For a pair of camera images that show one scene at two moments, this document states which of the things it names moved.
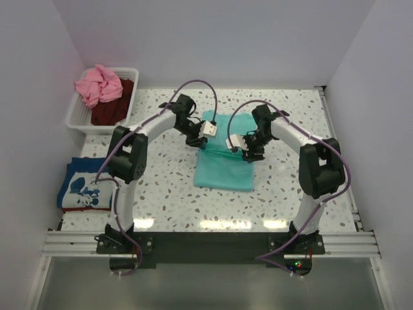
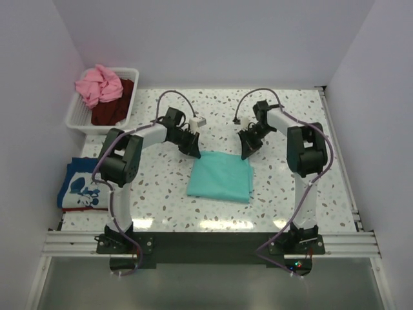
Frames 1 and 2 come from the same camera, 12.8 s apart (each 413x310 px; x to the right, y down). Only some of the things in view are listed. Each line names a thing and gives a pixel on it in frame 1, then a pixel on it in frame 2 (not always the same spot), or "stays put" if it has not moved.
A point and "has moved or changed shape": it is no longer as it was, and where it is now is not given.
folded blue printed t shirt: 79,188 stays put
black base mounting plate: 129,250 stays put
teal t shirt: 217,167 has moved or changed shape
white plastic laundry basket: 79,118 stays put
